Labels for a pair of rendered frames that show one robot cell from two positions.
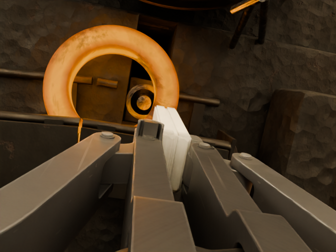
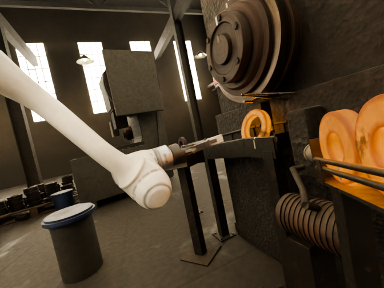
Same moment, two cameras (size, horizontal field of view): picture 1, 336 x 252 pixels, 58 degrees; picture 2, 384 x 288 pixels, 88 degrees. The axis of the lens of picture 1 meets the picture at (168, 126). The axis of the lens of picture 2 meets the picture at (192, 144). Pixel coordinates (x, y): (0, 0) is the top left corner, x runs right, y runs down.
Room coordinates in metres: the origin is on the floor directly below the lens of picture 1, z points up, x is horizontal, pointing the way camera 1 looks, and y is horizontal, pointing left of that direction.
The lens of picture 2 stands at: (-0.13, -0.77, 0.80)
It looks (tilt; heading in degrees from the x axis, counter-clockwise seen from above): 4 degrees down; 75
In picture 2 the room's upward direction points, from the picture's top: 12 degrees counter-clockwise
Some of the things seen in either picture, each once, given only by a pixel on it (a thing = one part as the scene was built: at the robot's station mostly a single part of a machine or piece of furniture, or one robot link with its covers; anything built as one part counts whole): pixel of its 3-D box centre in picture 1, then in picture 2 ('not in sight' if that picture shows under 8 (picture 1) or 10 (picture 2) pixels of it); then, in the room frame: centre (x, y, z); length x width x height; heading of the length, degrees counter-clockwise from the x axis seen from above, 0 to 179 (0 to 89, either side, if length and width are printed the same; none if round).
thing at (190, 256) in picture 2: not in sight; (187, 200); (0.10, 0.48, 0.36); 0.26 x 0.20 x 0.72; 132
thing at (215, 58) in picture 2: not in sight; (225, 49); (0.31, 0.02, 1.11); 0.28 x 0.06 x 0.28; 97
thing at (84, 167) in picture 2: not in sight; (113, 172); (-0.62, 2.67, 0.39); 1.03 x 0.83 x 0.79; 11
